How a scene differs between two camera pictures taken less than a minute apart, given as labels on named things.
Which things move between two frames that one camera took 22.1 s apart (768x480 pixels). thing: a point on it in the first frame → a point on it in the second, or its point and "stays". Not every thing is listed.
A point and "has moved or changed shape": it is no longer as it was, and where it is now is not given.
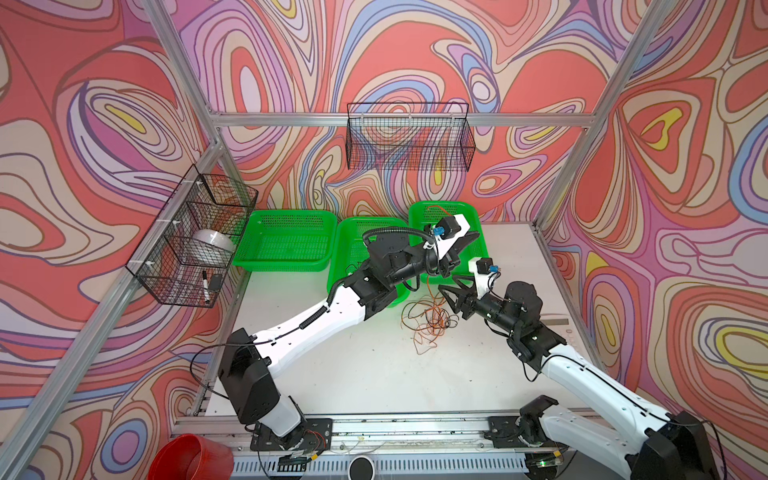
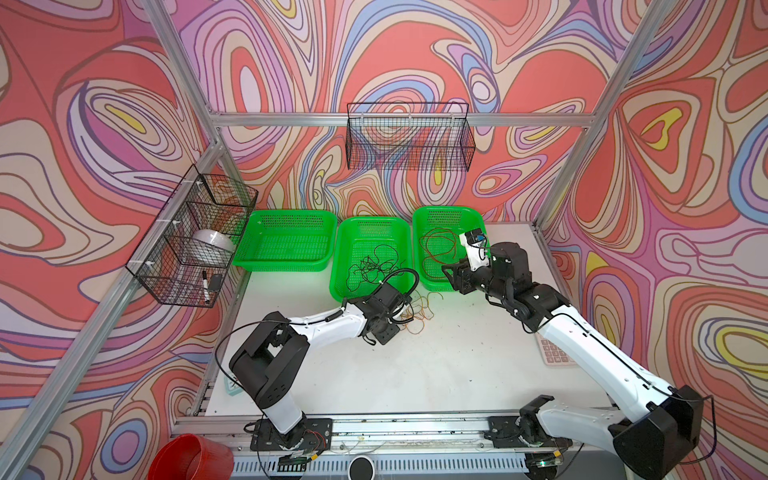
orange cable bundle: x=428 y=318 has moved or changed shape
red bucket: x=192 y=457 stays
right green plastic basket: x=426 y=214 stays
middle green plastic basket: x=348 y=250 stays
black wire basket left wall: x=185 y=254 stays
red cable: x=442 y=209 has moved or changed shape
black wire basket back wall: x=409 y=137 stays
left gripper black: x=447 y=265 → x=388 y=336
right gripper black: x=461 y=296 → x=460 y=276
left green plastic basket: x=282 y=241 stays
